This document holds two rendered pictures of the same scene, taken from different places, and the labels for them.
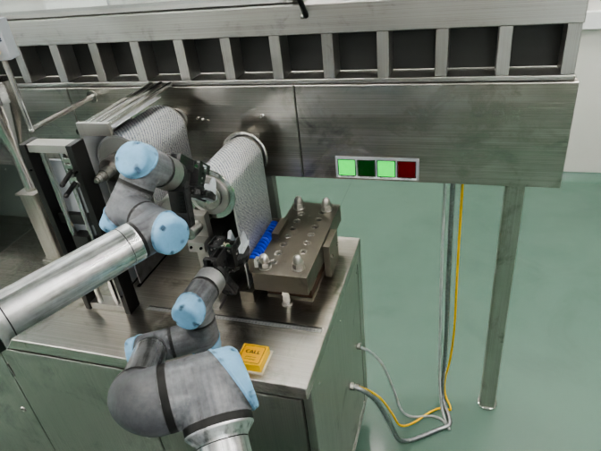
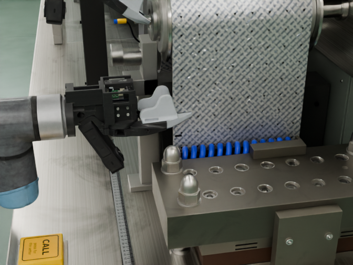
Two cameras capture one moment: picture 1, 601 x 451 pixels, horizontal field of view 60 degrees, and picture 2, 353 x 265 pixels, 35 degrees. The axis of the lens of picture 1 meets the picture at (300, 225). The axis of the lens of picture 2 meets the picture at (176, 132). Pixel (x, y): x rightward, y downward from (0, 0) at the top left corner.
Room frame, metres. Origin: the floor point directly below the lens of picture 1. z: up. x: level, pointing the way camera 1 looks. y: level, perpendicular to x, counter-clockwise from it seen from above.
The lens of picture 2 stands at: (0.79, -0.58, 1.51)
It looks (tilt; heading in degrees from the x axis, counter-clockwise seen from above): 28 degrees down; 60
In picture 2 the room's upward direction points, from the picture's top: straight up
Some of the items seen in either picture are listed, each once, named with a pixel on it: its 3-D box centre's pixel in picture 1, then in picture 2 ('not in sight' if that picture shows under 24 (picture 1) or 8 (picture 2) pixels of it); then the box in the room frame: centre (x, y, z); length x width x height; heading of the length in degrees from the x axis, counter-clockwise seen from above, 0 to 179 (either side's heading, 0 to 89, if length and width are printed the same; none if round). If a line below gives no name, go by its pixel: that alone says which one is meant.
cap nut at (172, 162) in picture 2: (264, 260); (172, 158); (1.19, 0.11, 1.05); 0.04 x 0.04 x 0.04
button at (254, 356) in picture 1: (252, 357); (41, 253); (0.97, 0.16, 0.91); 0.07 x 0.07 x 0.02; 70
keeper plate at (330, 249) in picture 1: (332, 252); (305, 241); (1.31, -0.09, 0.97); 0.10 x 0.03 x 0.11; 160
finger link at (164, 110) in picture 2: (243, 240); (166, 110); (1.21, 0.16, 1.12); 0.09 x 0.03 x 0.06; 159
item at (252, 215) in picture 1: (254, 215); (239, 99); (1.34, 0.13, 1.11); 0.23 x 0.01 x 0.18; 160
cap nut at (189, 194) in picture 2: (297, 261); (189, 188); (1.16, 0.02, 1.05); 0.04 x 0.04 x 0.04
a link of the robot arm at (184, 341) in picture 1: (196, 336); (9, 169); (0.96, 0.28, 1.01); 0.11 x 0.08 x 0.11; 103
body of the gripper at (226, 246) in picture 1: (221, 260); (102, 108); (1.11, 0.21, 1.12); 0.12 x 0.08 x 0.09; 160
